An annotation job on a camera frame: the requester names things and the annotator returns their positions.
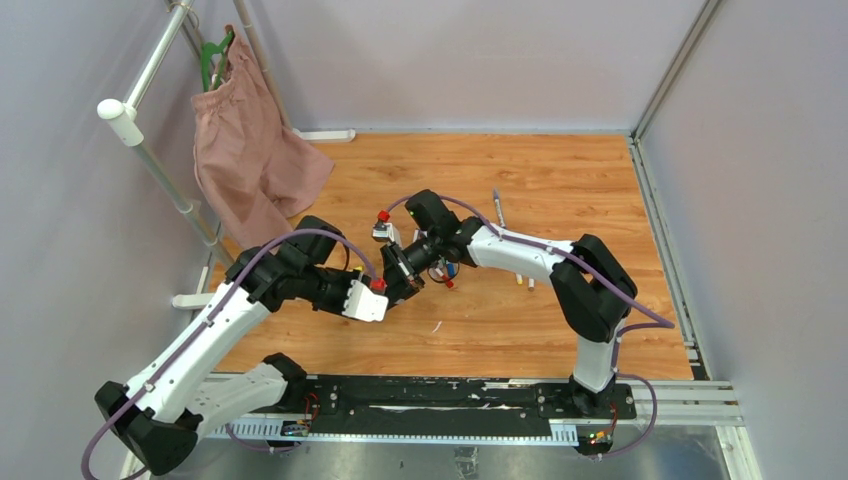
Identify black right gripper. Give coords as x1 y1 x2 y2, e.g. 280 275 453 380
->
381 230 442 311

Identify red cap marker pen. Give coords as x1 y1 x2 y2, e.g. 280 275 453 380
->
436 269 454 289

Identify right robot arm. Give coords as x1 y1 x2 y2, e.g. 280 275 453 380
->
372 189 638 418

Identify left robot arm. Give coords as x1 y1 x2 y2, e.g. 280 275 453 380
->
80 216 386 479

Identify grey cap marker pen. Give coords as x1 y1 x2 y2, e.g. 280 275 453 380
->
492 188 507 229

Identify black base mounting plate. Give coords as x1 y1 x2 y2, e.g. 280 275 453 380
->
265 375 637 442

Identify pink cloth shorts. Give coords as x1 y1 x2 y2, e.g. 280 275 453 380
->
191 37 335 248

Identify white clothes rack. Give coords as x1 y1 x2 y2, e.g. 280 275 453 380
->
96 0 356 311

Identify green clothes hanger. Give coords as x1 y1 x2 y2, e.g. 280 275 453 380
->
200 27 235 93

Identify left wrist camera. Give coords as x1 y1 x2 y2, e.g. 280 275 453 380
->
341 280 388 323

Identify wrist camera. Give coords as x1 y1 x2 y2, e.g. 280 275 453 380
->
371 210 400 243
341 280 388 323

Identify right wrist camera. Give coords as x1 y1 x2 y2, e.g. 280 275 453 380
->
371 210 400 243

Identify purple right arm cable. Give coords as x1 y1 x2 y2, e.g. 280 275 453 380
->
386 194 677 458

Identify grey aluminium frame rail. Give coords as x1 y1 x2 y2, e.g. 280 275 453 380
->
629 1 762 479

